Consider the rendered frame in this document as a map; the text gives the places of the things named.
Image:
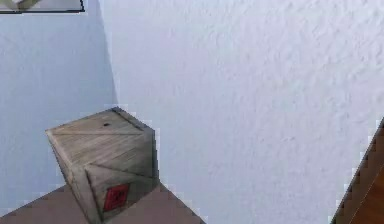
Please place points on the black framed wall picture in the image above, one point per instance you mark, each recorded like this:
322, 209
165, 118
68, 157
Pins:
43, 5

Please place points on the wooden crate with red label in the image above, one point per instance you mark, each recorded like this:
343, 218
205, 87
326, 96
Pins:
103, 150

